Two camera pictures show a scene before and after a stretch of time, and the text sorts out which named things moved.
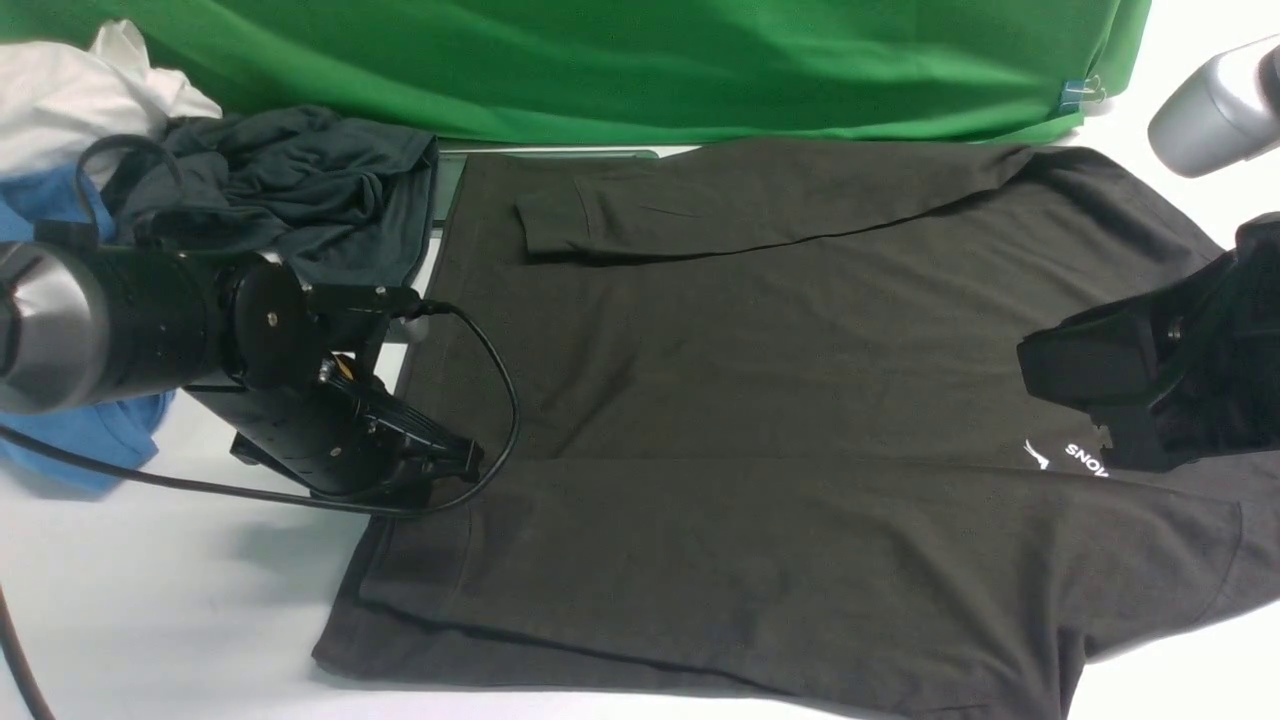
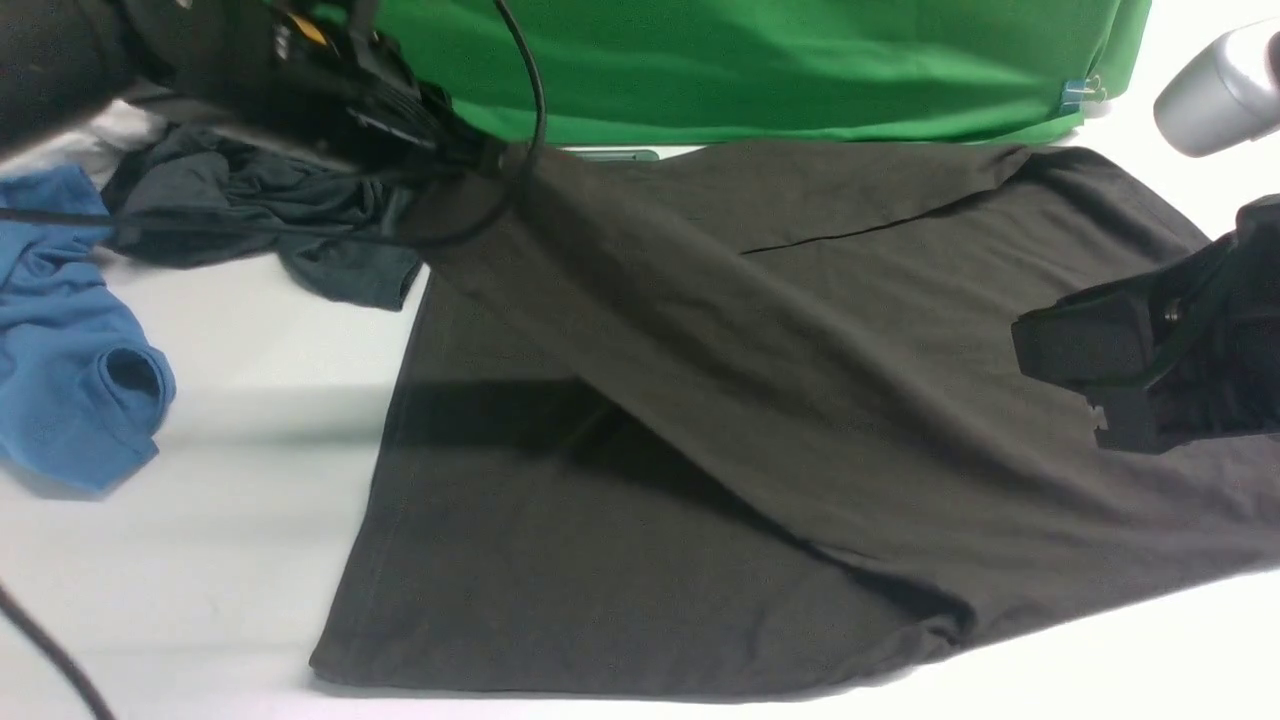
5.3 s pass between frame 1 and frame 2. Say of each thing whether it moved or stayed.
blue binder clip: stayed
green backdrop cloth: stayed
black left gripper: moved
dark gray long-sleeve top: stayed
